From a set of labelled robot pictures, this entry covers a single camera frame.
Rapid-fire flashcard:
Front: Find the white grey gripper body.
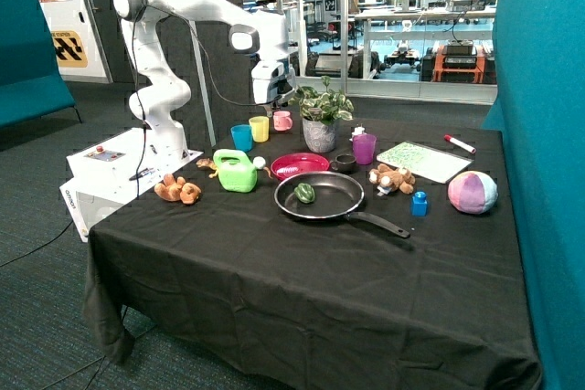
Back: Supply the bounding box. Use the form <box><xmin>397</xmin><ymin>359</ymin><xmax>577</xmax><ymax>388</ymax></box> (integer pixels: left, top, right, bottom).
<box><xmin>251</xmin><ymin>59</ymin><xmax>296</xmax><ymax>105</ymax></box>

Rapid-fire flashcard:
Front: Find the green plastic watering can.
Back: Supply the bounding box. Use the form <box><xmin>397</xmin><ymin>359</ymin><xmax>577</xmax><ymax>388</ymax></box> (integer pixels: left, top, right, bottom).
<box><xmin>213</xmin><ymin>149</ymin><xmax>267</xmax><ymax>193</ymax></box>

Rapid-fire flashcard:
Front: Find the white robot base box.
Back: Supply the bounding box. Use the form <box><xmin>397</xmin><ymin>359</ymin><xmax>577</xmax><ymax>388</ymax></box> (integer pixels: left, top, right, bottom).
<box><xmin>60</xmin><ymin>128</ymin><xmax>201</xmax><ymax>242</ymax></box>

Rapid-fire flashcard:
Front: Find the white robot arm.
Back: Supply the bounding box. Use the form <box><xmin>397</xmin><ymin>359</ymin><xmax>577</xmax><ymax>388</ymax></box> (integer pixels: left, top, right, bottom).
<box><xmin>113</xmin><ymin>0</ymin><xmax>296</xmax><ymax>160</ymax></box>

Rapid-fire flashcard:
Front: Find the potted plant in grey pot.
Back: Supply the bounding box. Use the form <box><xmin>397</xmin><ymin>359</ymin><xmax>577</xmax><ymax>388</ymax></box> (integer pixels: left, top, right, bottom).
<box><xmin>289</xmin><ymin>76</ymin><xmax>354</xmax><ymax>153</ymax></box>

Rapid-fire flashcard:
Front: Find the magenta plastic plate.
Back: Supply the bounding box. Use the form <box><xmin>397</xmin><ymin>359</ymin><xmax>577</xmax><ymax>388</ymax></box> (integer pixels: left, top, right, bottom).
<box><xmin>271</xmin><ymin>153</ymin><xmax>330</xmax><ymax>181</ymax></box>

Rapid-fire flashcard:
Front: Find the pink mug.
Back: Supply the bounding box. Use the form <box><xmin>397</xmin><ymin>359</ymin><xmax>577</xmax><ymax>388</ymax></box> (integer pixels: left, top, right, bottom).
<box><xmin>273</xmin><ymin>111</ymin><xmax>293</xmax><ymax>132</ymax></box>

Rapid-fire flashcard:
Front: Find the yellow plastic cup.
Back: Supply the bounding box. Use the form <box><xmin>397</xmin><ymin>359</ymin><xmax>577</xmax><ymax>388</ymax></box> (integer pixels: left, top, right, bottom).
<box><xmin>249</xmin><ymin>116</ymin><xmax>270</xmax><ymax>143</ymax></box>

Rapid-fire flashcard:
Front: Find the blue plastic cup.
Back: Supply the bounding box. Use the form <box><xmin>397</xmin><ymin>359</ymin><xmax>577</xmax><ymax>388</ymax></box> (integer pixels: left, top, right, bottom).
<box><xmin>230</xmin><ymin>124</ymin><xmax>253</xmax><ymax>153</ymax></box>

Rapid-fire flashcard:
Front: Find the small white object behind cup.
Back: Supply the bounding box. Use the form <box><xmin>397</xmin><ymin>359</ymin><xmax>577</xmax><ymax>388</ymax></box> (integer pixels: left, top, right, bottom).
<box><xmin>350</xmin><ymin>125</ymin><xmax>366</xmax><ymax>141</ymax></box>

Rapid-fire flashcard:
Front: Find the orange toy lizard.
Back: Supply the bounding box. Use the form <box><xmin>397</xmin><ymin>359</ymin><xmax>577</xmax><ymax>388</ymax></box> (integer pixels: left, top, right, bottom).
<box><xmin>196</xmin><ymin>158</ymin><xmax>218</xmax><ymax>178</ymax></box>

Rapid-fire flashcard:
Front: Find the small black bowl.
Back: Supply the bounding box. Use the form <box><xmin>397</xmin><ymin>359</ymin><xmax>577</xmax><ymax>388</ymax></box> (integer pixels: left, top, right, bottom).
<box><xmin>330</xmin><ymin>153</ymin><xmax>356</xmax><ymax>174</ymax></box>

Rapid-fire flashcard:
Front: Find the purple plastic cup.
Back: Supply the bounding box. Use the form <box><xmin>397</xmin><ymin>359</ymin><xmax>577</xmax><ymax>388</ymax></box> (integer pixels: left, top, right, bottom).
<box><xmin>353</xmin><ymin>133</ymin><xmax>377</xmax><ymax>165</ymax></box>

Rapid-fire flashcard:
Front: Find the green toy pepper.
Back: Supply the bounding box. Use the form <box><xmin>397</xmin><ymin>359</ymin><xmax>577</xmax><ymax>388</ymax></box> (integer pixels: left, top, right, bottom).
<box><xmin>293</xmin><ymin>183</ymin><xmax>316</xmax><ymax>204</ymax></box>

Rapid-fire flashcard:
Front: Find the black frying pan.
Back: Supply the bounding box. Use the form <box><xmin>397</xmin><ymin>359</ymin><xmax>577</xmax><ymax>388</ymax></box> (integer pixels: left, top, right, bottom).
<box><xmin>274</xmin><ymin>171</ymin><xmax>410</xmax><ymax>238</ymax></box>

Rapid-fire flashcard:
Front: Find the orange plush teddy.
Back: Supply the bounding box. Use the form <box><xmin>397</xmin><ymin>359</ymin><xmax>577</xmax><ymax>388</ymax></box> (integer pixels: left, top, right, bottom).
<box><xmin>154</xmin><ymin>174</ymin><xmax>202</xmax><ymax>206</ymax></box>

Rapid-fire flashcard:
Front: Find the brown white plush toy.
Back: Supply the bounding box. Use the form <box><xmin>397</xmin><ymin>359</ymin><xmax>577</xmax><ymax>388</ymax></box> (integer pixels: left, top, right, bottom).
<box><xmin>368</xmin><ymin>163</ymin><xmax>416</xmax><ymax>195</ymax></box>

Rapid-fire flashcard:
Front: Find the white board with green pattern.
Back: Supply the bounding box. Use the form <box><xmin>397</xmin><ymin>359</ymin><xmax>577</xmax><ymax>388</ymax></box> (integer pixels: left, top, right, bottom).
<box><xmin>377</xmin><ymin>142</ymin><xmax>473</xmax><ymax>184</ymax></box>

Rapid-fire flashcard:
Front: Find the black tablecloth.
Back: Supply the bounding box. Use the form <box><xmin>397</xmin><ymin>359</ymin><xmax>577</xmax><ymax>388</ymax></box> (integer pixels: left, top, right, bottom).
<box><xmin>83</xmin><ymin>128</ymin><xmax>543</xmax><ymax>389</ymax></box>

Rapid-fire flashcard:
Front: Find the red whiteboard marker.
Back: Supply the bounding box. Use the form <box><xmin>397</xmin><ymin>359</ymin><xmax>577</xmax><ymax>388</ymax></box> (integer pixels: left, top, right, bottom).
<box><xmin>443</xmin><ymin>134</ymin><xmax>476</xmax><ymax>154</ymax></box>

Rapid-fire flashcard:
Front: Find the blue toy block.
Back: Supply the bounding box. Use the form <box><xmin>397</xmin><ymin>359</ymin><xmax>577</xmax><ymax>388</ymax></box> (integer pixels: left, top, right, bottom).
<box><xmin>410</xmin><ymin>191</ymin><xmax>428</xmax><ymax>216</ymax></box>

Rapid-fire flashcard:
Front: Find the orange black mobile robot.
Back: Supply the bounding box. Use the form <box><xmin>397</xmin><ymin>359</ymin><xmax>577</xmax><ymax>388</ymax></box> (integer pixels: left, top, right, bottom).
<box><xmin>420</xmin><ymin>40</ymin><xmax>497</xmax><ymax>85</ymax></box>

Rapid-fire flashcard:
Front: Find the yellow black sign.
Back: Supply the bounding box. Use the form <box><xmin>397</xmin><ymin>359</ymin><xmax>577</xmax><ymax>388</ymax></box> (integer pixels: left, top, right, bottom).
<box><xmin>51</xmin><ymin>30</ymin><xmax>88</xmax><ymax>69</ymax></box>

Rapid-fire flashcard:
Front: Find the pastel plush ball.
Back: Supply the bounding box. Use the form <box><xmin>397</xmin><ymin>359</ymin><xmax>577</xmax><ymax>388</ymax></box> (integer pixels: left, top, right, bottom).
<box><xmin>448</xmin><ymin>171</ymin><xmax>498</xmax><ymax>215</ymax></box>

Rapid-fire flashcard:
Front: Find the teal sofa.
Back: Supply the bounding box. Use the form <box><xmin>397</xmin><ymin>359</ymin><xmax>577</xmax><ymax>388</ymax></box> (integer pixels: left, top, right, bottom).
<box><xmin>0</xmin><ymin>0</ymin><xmax>77</xmax><ymax>127</ymax></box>

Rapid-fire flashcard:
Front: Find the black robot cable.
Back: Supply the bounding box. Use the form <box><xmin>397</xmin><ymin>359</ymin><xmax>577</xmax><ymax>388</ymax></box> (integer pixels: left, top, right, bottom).
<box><xmin>119</xmin><ymin>4</ymin><xmax>257</xmax><ymax>199</ymax></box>

